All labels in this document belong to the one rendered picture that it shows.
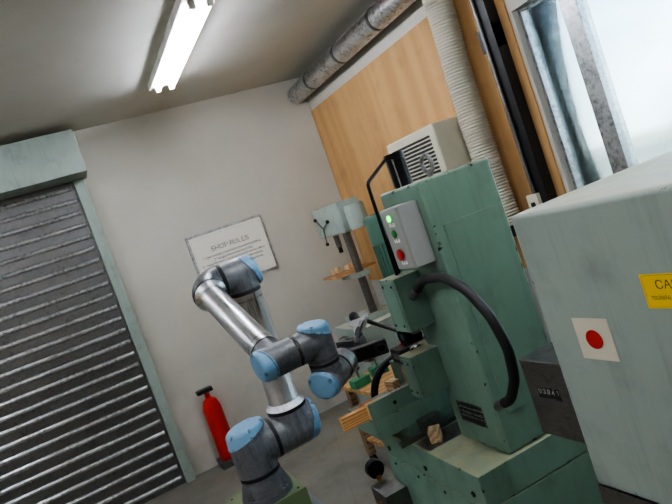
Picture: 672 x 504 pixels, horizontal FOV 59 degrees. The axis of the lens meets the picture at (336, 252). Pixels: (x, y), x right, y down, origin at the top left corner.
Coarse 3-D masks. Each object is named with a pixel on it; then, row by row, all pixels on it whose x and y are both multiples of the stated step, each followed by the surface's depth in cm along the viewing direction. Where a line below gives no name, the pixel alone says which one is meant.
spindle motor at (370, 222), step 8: (368, 216) 184; (368, 224) 182; (376, 224) 180; (368, 232) 184; (376, 232) 181; (376, 240) 182; (376, 248) 184; (384, 248) 181; (376, 256) 185; (384, 256) 182; (384, 264) 182; (384, 272) 184; (392, 272) 181
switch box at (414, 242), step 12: (408, 204) 147; (384, 216) 152; (396, 216) 147; (408, 216) 147; (420, 216) 148; (396, 228) 149; (408, 228) 146; (420, 228) 148; (408, 240) 146; (420, 240) 147; (408, 252) 147; (420, 252) 147; (432, 252) 148; (408, 264) 150; (420, 264) 147
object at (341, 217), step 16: (320, 208) 438; (336, 208) 413; (352, 208) 403; (320, 224) 445; (336, 224) 421; (352, 224) 405; (336, 240) 449; (352, 240) 432; (352, 256) 432; (336, 272) 456; (352, 272) 437; (368, 272) 433; (368, 288) 434; (368, 304) 434; (384, 320) 417; (352, 336) 424; (368, 336) 412; (384, 336) 416
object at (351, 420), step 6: (360, 408) 179; (348, 414) 177; (354, 414) 177; (360, 414) 177; (366, 414) 178; (342, 420) 175; (348, 420) 176; (354, 420) 176; (360, 420) 177; (366, 420) 178; (342, 426) 176; (348, 426) 176; (354, 426) 176
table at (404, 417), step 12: (432, 396) 182; (444, 396) 184; (408, 408) 179; (420, 408) 181; (432, 408) 182; (384, 420) 176; (396, 420) 177; (408, 420) 179; (372, 432) 180; (384, 432) 176; (396, 432) 177
